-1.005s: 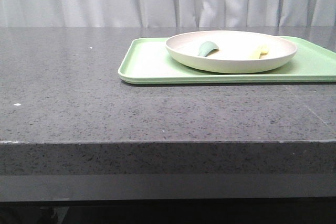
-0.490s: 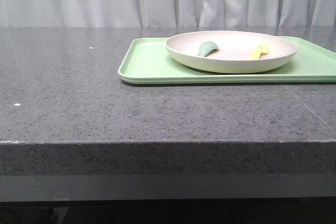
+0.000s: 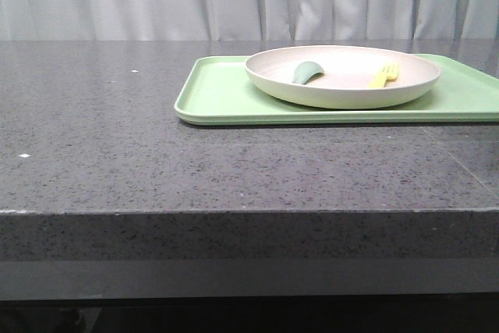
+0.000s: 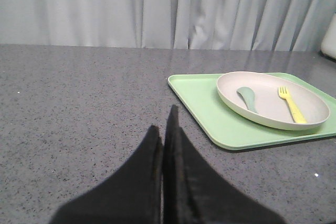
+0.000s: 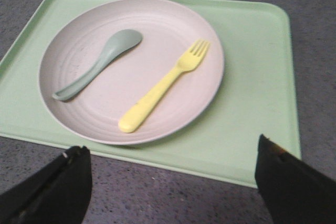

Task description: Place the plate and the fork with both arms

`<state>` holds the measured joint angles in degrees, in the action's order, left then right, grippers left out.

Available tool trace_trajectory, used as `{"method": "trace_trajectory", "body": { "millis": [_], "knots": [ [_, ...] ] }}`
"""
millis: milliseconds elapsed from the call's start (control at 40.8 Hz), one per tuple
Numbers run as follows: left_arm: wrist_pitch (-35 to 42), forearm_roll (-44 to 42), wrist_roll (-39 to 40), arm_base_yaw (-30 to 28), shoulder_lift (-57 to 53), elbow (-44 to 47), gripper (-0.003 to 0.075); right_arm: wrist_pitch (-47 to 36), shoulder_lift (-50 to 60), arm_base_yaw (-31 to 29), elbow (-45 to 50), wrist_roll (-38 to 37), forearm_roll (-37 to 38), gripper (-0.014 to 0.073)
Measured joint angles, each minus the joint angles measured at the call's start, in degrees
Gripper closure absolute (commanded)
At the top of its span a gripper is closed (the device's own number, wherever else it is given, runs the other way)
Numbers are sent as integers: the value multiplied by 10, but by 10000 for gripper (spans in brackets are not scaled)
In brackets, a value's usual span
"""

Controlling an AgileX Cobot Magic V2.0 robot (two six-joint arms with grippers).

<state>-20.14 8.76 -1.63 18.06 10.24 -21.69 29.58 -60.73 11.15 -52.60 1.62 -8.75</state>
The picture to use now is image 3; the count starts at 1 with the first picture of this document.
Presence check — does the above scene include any light green serving tray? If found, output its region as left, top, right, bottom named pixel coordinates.
left=174, top=54, right=498, bottom=126

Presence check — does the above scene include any yellow plastic fork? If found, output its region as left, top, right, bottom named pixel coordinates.
left=367, top=62, right=399, bottom=89

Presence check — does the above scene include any beige round plate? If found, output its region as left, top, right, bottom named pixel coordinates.
left=246, top=45, right=441, bottom=110

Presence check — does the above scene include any green plastic spoon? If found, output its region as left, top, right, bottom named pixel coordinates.
left=292, top=61, right=324, bottom=85

